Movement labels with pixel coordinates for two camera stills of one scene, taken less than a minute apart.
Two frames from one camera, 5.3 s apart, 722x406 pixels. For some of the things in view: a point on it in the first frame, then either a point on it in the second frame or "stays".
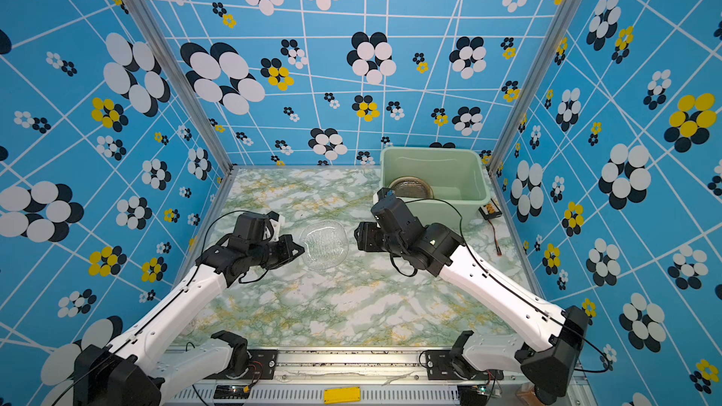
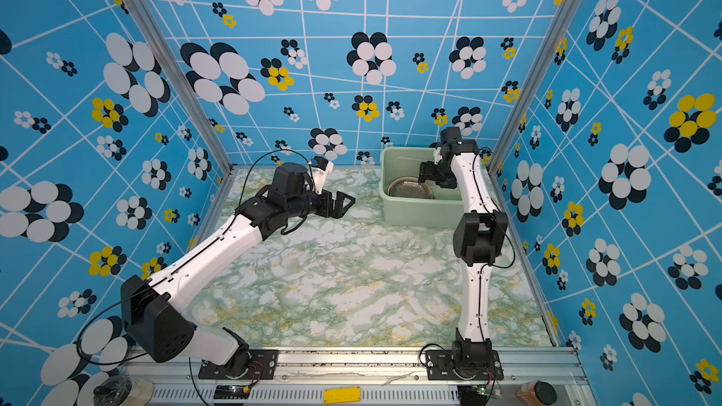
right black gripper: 368,241 to 427,174
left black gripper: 289,250 to 338,210
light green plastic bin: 443,185 stays
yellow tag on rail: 341,395 stays
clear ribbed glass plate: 325,243 to 409,186
